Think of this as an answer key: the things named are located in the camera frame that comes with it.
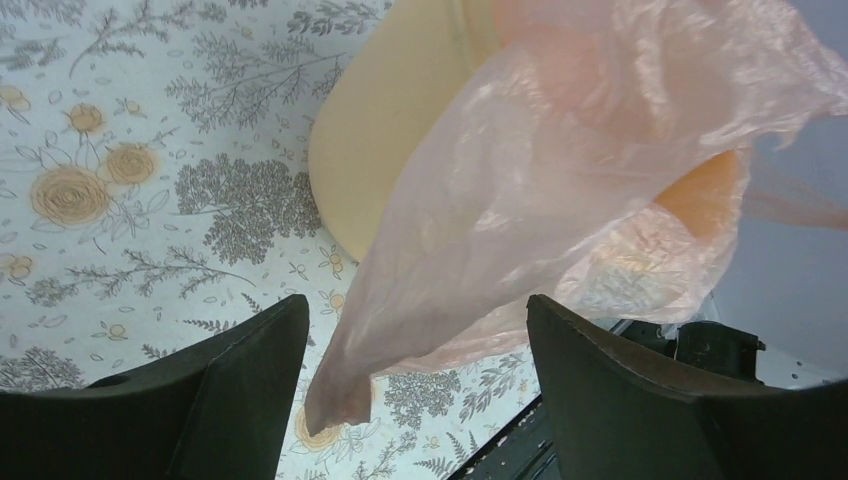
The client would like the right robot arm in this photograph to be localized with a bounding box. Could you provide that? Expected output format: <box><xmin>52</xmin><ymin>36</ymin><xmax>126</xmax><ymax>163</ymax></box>
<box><xmin>610</xmin><ymin>320</ymin><xmax>847</xmax><ymax>390</ymax></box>

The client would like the pink plastic trash bag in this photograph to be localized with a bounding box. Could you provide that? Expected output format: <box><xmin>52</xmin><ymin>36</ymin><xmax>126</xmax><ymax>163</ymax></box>
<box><xmin>304</xmin><ymin>1</ymin><xmax>847</xmax><ymax>435</ymax></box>

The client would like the floral patterned table mat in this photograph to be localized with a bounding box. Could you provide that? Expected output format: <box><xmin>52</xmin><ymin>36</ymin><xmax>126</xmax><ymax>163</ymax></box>
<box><xmin>1</xmin><ymin>1</ymin><xmax>538</xmax><ymax>479</ymax></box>

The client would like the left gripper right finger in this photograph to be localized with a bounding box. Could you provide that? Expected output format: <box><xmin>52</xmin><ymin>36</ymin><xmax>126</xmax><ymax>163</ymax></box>
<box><xmin>527</xmin><ymin>295</ymin><xmax>847</xmax><ymax>479</ymax></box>

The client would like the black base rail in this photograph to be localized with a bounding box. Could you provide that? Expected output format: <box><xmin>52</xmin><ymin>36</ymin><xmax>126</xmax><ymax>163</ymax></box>
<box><xmin>447</xmin><ymin>396</ymin><xmax>561</xmax><ymax>480</ymax></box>

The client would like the yellow plastic trash bin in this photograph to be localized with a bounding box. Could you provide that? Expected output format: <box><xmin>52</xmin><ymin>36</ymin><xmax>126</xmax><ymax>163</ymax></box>
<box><xmin>307</xmin><ymin>0</ymin><xmax>743</xmax><ymax>263</ymax></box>

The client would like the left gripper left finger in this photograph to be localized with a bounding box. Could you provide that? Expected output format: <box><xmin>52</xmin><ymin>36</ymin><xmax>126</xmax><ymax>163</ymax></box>
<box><xmin>1</xmin><ymin>294</ymin><xmax>309</xmax><ymax>479</ymax></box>

